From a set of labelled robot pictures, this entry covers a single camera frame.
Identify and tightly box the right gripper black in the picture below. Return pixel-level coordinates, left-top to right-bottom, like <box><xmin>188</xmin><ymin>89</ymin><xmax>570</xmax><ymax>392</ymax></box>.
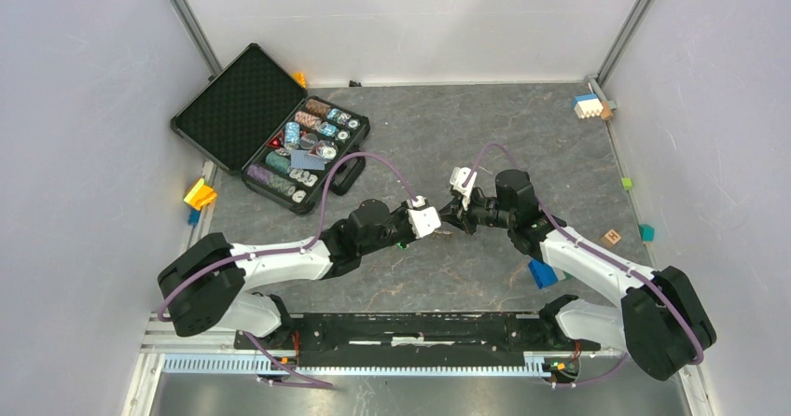
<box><xmin>437</xmin><ymin>187</ymin><xmax>514</xmax><ymax>236</ymax></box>

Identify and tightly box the keyring with bunch of keys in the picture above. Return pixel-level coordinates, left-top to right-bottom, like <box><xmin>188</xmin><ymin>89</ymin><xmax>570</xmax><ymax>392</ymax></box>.
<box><xmin>432</xmin><ymin>230</ymin><xmax>453</xmax><ymax>238</ymax></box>

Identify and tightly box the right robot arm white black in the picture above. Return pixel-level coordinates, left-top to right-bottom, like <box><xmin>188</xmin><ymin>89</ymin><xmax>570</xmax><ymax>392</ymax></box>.
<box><xmin>439</xmin><ymin>167</ymin><xmax>717</xmax><ymax>381</ymax></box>

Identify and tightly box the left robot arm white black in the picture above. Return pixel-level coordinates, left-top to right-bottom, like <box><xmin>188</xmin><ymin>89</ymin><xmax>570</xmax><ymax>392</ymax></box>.
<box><xmin>157</xmin><ymin>197</ymin><xmax>427</xmax><ymax>349</ymax></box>

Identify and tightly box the blue card in case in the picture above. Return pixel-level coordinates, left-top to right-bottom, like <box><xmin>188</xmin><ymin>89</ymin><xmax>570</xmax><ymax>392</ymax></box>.
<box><xmin>290</xmin><ymin>150</ymin><xmax>326</xmax><ymax>172</ymax></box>

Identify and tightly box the wooden letter cube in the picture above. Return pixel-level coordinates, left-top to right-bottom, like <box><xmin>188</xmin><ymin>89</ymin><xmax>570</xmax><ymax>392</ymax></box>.
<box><xmin>600</xmin><ymin>229</ymin><xmax>622</xmax><ymax>248</ymax></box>

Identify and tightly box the white blue toy brick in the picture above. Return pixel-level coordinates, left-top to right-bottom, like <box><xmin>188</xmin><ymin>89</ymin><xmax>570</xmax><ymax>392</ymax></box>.
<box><xmin>573</xmin><ymin>93</ymin><xmax>604</xmax><ymax>118</ymax></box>

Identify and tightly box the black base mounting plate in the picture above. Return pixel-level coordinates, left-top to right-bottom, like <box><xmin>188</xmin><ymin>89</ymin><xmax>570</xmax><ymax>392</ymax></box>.
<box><xmin>260</xmin><ymin>312</ymin><xmax>601</xmax><ymax>367</ymax></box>

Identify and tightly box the teal cube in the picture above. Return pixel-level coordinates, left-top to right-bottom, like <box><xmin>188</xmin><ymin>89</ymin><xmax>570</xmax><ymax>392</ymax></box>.
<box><xmin>638</xmin><ymin>223</ymin><xmax>656</xmax><ymax>243</ymax></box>

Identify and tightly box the orange block behind case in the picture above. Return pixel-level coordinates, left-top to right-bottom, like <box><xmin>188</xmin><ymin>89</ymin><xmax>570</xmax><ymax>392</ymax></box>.
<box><xmin>292</xmin><ymin>72</ymin><xmax>307</xmax><ymax>89</ymax></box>

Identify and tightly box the black poker chip case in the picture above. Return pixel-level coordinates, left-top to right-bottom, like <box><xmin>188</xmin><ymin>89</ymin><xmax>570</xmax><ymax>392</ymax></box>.
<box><xmin>170</xmin><ymin>43</ymin><xmax>371</xmax><ymax>215</ymax></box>

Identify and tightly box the yellow orange toy block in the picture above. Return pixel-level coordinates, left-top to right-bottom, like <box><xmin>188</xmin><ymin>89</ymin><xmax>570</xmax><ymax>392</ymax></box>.
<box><xmin>183</xmin><ymin>177</ymin><xmax>217</xmax><ymax>211</ymax></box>

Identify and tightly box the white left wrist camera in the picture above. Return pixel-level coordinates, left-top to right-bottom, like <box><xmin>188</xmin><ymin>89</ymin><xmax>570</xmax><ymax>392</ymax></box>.
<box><xmin>407</xmin><ymin>196</ymin><xmax>442</xmax><ymax>239</ymax></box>

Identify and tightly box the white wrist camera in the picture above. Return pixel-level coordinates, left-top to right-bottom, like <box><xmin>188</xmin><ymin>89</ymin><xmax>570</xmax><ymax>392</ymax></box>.
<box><xmin>407</xmin><ymin>196</ymin><xmax>442</xmax><ymax>239</ymax></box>
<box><xmin>450</xmin><ymin>167</ymin><xmax>478</xmax><ymax>210</ymax></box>

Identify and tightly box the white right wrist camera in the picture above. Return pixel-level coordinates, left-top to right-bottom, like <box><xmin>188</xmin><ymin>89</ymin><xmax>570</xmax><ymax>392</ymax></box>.
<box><xmin>450</xmin><ymin>167</ymin><xmax>478</xmax><ymax>210</ymax></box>

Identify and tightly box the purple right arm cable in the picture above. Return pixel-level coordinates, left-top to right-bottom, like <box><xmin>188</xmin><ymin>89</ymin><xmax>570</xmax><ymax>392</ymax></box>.
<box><xmin>466</xmin><ymin>142</ymin><xmax>706</xmax><ymax>390</ymax></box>

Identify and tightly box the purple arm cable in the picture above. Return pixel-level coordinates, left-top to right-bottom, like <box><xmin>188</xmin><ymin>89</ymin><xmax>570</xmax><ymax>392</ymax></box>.
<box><xmin>157</xmin><ymin>151</ymin><xmax>427</xmax><ymax>391</ymax></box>
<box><xmin>466</xmin><ymin>142</ymin><xmax>706</xmax><ymax>390</ymax></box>

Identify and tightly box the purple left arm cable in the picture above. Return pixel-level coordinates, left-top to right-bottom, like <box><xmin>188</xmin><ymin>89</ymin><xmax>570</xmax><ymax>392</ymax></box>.
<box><xmin>157</xmin><ymin>151</ymin><xmax>427</xmax><ymax>391</ymax></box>

